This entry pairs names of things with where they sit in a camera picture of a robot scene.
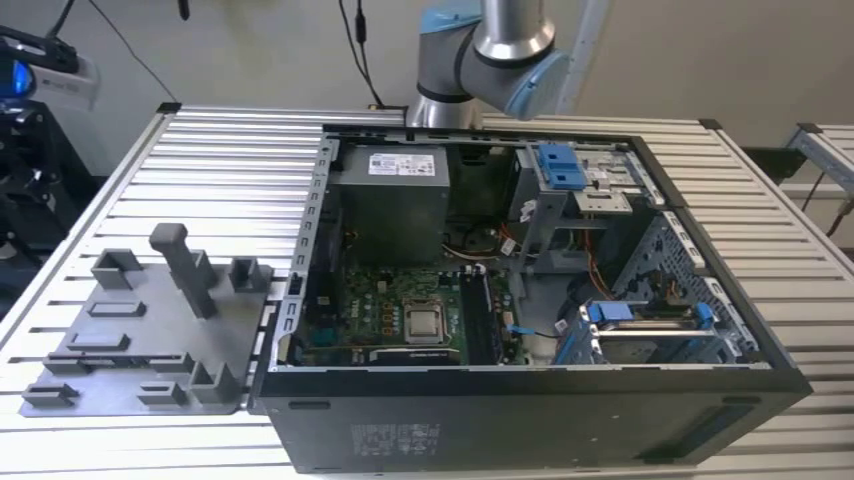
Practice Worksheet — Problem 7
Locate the metal disk bay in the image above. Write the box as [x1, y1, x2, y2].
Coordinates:
[556, 299, 735, 366]

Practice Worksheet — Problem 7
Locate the thin black wall cable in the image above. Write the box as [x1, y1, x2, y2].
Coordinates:
[85, 0, 180, 105]

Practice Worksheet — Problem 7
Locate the blue plug black wire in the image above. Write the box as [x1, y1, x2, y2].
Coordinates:
[505, 322, 572, 340]

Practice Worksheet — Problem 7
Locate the grey power supply unit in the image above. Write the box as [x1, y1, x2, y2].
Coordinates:
[329, 144, 455, 266]

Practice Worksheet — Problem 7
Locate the green motherboard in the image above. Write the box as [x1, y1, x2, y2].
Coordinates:
[292, 264, 535, 366]

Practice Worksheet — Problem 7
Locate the black PC case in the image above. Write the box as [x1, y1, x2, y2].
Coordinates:
[247, 122, 814, 475]

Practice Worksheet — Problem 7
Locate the grey plastic parts rack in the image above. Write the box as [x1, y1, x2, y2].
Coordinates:
[17, 222, 279, 417]

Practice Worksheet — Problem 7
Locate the orange red wire bundle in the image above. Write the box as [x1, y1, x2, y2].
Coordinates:
[577, 227, 612, 301]

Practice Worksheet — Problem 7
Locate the grey metal drive bracket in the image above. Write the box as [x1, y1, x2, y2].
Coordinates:
[509, 142, 662, 274]

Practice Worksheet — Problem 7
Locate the black round fan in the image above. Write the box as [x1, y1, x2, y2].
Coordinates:
[443, 222, 503, 260]

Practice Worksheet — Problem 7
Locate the black graphics card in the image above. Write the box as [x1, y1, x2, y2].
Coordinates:
[365, 347, 465, 366]

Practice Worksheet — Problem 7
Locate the wide blue bay clip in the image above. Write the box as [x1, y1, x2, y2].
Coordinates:
[589, 302, 632, 324]

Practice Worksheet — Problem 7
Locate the silver CPU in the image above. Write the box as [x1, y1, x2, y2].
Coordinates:
[407, 309, 445, 344]

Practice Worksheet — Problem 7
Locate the black camera cable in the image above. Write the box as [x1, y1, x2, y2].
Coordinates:
[335, 0, 409, 112]

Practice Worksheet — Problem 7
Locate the blue drive carrier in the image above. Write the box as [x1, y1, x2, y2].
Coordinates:
[536, 143, 587, 191]

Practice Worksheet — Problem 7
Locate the metal slat side table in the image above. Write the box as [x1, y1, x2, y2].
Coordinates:
[779, 122, 854, 201]

